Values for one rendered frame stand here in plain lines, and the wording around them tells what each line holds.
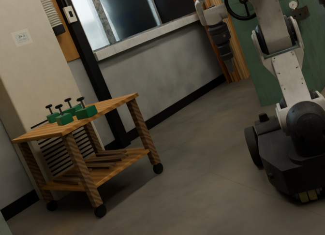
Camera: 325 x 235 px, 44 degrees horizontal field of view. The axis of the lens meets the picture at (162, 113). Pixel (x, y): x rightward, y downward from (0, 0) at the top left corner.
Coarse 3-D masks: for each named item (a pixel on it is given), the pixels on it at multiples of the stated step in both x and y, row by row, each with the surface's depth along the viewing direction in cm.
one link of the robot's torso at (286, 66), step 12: (252, 36) 182; (300, 36) 177; (300, 48) 177; (264, 60) 182; (276, 60) 180; (288, 60) 178; (300, 60) 179; (276, 72) 179; (288, 72) 177; (300, 72) 175; (288, 84) 176; (300, 84) 174; (288, 96) 174; (300, 96) 172; (312, 96) 170
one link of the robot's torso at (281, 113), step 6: (318, 96) 169; (318, 102) 161; (324, 102) 160; (276, 108) 177; (288, 108) 165; (324, 108) 160; (282, 114) 165; (282, 120) 165; (282, 126) 166; (288, 132) 166
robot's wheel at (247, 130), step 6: (252, 126) 208; (246, 132) 204; (252, 132) 202; (246, 138) 202; (252, 138) 200; (252, 144) 200; (252, 150) 200; (258, 150) 199; (252, 156) 201; (258, 156) 200; (258, 162) 203
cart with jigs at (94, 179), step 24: (48, 120) 264; (72, 120) 229; (24, 144) 254; (72, 144) 213; (96, 144) 289; (144, 144) 250; (72, 168) 275; (96, 168) 249; (120, 168) 233; (48, 192) 261; (96, 192) 219
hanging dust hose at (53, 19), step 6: (42, 0) 303; (48, 0) 306; (48, 6) 305; (48, 12) 306; (54, 12) 309; (48, 18) 305; (54, 18) 307; (54, 24) 307; (60, 24) 311; (54, 30) 308; (60, 30) 310
